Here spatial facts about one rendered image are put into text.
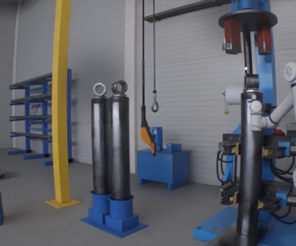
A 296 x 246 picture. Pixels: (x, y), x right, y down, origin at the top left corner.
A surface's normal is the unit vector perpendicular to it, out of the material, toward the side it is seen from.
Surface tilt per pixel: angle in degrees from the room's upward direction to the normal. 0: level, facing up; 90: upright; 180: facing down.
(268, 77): 90
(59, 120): 90
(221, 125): 90
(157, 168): 90
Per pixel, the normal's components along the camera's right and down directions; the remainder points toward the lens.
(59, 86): 0.77, 0.01
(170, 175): -0.64, 0.03
